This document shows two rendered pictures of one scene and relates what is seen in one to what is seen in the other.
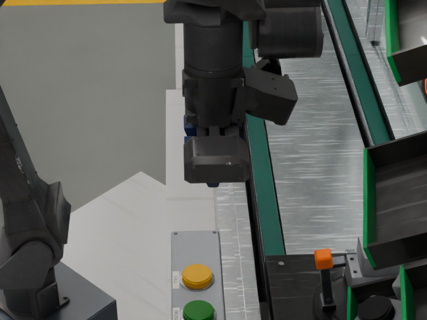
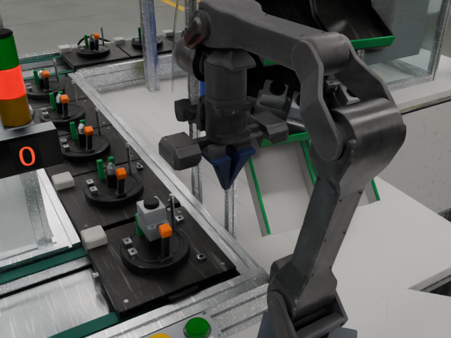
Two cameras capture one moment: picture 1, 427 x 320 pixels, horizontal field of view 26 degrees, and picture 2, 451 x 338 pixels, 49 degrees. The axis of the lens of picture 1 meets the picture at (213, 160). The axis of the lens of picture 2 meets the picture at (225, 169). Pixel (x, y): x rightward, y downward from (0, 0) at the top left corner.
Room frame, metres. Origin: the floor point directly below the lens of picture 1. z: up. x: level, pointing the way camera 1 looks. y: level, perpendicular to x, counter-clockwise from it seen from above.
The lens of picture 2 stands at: (1.08, 0.56, 1.63)
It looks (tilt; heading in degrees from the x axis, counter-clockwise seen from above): 31 degrees down; 243
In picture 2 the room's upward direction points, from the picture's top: straight up
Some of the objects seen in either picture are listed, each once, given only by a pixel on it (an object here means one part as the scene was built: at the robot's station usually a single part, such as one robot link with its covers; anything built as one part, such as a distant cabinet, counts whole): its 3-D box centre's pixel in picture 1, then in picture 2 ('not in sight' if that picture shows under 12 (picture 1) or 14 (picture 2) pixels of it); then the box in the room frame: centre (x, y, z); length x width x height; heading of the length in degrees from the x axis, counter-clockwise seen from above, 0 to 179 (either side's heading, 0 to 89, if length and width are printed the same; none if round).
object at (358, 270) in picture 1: (383, 261); (150, 212); (0.85, -0.21, 1.06); 0.08 x 0.04 x 0.07; 93
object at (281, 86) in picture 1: (262, 87); (203, 108); (0.80, -0.05, 1.34); 0.07 x 0.07 x 0.06; 4
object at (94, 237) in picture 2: not in sight; (94, 240); (0.95, -0.29, 0.97); 0.05 x 0.05 x 0.04; 2
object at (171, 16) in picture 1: (212, 25); (225, 68); (0.79, 0.00, 1.41); 0.09 x 0.06 x 0.07; 93
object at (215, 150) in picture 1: (213, 93); (225, 120); (0.79, 0.00, 1.33); 0.19 x 0.06 x 0.08; 2
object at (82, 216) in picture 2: not in sight; (112, 176); (0.86, -0.45, 1.01); 0.24 x 0.24 x 0.13; 2
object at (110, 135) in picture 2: not in sight; (82, 136); (0.87, -0.70, 1.01); 0.24 x 0.24 x 0.13; 2
